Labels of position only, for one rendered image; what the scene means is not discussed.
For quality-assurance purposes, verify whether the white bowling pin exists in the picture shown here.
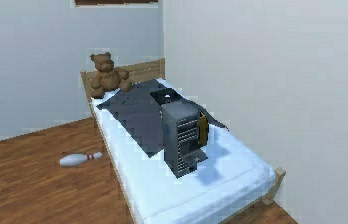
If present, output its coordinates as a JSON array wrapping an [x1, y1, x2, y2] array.
[[59, 151, 104, 168]]

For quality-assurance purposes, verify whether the wooden bed with white mattress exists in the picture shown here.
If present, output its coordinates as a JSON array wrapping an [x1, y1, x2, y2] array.
[[79, 57, 287, 224]]

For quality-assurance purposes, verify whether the dark window with white frame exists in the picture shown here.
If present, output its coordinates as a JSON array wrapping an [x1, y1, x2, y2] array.
[[70, 0, 162, 9]]

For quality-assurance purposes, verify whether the grey computer tower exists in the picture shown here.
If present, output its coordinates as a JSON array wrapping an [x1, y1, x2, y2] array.
[[160, 100, 210, 180]]

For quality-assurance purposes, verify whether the brown teddy bear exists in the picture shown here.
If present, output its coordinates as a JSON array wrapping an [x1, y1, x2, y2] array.
[[89, 51, 134, 99]]

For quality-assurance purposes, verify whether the dark grey blanket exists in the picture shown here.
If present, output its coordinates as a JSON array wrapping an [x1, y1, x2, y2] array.
[[95, 78, 230, 159]]

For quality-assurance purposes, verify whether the yellow brown flat object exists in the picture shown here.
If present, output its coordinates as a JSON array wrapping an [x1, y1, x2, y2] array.
[[196, 111, 210, 147]]

